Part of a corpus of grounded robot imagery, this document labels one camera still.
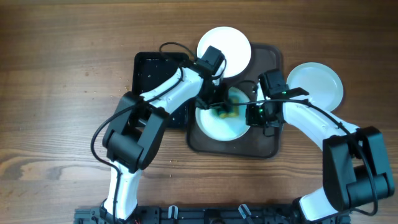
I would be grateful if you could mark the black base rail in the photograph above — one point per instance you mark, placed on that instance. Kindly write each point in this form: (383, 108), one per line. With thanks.
(278, 213)

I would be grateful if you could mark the black water tray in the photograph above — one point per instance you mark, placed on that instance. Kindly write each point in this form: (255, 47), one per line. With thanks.
(150, 70)

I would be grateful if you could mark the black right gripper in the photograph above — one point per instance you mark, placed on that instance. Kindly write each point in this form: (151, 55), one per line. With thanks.
(253, 119)

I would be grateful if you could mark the brown plastic tray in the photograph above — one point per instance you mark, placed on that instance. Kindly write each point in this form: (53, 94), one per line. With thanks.
(253, 143)

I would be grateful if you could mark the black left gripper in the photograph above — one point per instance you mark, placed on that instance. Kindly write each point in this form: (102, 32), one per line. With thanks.
(223, 98)

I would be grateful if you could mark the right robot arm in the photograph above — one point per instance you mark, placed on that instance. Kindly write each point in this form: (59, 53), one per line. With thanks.
(355, 165)

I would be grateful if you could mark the green yellow sponge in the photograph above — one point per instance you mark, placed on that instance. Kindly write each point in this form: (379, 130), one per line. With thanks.
(229, 109)

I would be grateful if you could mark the white plate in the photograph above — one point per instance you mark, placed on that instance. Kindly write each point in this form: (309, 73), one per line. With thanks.
(221, 128)

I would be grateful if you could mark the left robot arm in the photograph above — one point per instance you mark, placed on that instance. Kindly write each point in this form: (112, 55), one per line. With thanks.
(133, 134)

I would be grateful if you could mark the pale green plate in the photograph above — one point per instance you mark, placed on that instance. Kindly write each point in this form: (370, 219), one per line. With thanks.
(323, 84)

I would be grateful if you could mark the pink plate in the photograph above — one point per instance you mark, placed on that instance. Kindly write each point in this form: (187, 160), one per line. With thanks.
(233, 44)

